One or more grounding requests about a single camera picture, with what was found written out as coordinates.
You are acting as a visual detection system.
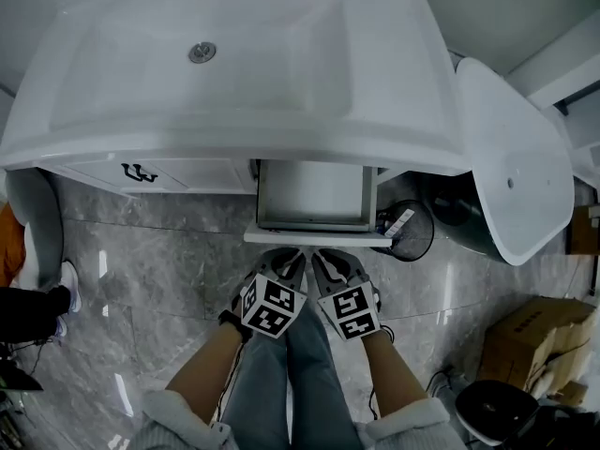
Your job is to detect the large cardboard box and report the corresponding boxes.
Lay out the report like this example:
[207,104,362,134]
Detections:
[476,295,597,398]

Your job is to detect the person's right forearm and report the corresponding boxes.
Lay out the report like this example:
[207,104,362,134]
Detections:
[357,333,431,417]

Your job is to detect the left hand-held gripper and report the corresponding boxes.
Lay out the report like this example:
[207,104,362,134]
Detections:
[230,247,309,340]

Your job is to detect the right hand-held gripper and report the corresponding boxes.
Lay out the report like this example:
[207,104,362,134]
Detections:
[311,247,383,342]

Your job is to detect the white packet in wastebasket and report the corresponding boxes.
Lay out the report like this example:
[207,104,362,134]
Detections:
[382,207,417,239]

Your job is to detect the round black appliance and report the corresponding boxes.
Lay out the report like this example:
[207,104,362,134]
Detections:
[453,379,541,448]

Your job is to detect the person's left forearm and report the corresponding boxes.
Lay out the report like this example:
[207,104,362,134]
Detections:
[165,320,248,417]

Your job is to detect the white freestanding tub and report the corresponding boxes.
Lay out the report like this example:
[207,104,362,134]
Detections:
[429,57,577,267]

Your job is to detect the chrome sink drain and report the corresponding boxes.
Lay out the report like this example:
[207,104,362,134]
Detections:
[187,40,218,66]

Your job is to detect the white drawer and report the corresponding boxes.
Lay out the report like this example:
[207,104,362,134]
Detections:
[242,158,395,248]

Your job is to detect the black wire wastebasket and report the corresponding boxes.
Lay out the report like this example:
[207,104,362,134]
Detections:
[371,199,436,263]

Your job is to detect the person's blue jeans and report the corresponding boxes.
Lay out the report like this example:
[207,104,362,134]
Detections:
[218,304,366,450]

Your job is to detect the orange cushion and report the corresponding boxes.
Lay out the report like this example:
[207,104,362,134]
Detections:
[0,202,28,289]

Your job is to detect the thin black cable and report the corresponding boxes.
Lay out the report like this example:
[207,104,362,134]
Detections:
[212,338,246,429]
[367,385,382,422]

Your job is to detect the white vanity cabinet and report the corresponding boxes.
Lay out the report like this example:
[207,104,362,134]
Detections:
[36,156,405,202]

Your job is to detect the white sink basin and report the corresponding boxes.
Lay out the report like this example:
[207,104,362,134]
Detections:
[0,0,471,178]

